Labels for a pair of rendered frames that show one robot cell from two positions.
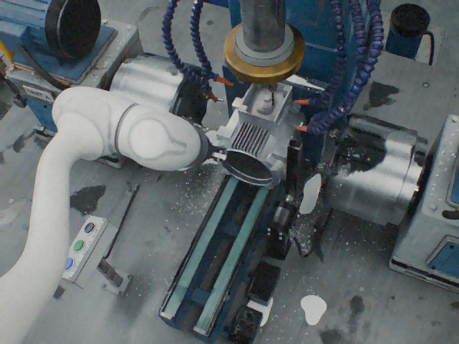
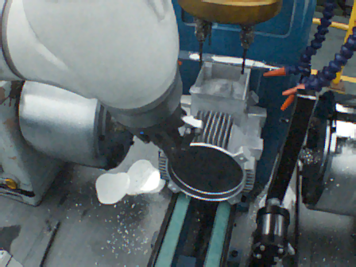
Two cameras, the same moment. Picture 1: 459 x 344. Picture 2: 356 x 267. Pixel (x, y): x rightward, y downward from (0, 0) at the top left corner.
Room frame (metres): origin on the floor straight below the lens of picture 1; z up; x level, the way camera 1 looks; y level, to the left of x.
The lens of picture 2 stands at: (0.25, 0.13, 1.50)
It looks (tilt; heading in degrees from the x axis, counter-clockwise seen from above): 42 degrees down; 342
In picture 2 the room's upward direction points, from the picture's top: straight up
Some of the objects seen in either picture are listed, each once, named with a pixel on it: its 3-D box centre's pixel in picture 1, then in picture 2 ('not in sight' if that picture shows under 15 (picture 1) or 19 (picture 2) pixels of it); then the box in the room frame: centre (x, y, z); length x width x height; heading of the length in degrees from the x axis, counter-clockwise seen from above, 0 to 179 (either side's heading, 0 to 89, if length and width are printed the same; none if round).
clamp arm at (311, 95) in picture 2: (292, 173); (288, 158); (0.54, -0.15, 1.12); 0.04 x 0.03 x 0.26; 148
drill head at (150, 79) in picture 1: (145, 97); (66, 107); (0.91, 0.20, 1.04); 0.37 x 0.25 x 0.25; 58
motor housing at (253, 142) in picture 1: (260, 138); (214, 141); (0.72, -0.10, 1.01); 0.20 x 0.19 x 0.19; 147
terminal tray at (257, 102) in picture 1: (265, 106); (221, 94); (0.76, -0.12, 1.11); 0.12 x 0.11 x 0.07; 147
